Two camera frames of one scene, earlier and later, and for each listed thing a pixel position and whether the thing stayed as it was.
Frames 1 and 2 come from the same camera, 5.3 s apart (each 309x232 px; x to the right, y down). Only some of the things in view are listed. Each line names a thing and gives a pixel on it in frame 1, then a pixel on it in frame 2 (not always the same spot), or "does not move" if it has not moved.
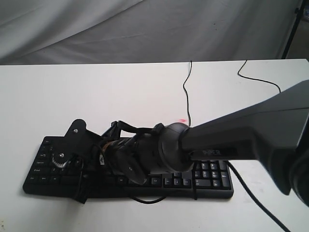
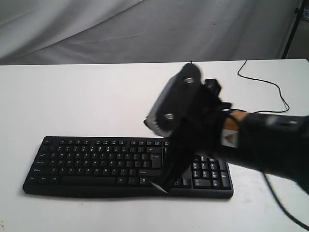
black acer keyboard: x=206 y=179 does not move
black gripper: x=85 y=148 to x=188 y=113
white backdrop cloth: x=63 y=32 does not move
